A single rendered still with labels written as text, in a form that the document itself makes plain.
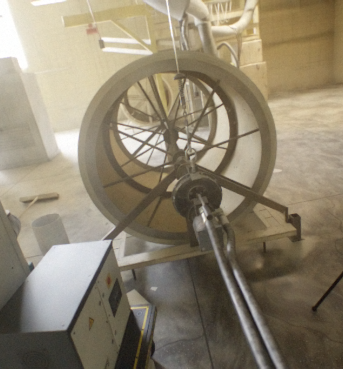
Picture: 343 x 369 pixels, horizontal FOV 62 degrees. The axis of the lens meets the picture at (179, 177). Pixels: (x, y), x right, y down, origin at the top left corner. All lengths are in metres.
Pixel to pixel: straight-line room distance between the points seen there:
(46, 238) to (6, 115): 5.12
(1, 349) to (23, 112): 6.82
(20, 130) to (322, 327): 7.27
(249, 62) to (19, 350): 7.83
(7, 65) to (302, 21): 11.07
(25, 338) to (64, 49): 12.12
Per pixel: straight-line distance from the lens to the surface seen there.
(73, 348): 1.26
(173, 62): 2.29
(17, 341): 1.32
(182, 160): 2.26
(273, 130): 2.56
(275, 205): 2.62
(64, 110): 13.03
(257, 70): 8.26
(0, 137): 8.18
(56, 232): 3.30
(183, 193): 1.58
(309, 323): 2.18
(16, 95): 7.86
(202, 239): 1.41
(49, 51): 13.07
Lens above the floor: 1.61
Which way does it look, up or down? 20 degrees down
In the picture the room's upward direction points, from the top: 10 degrees counter-clockwise
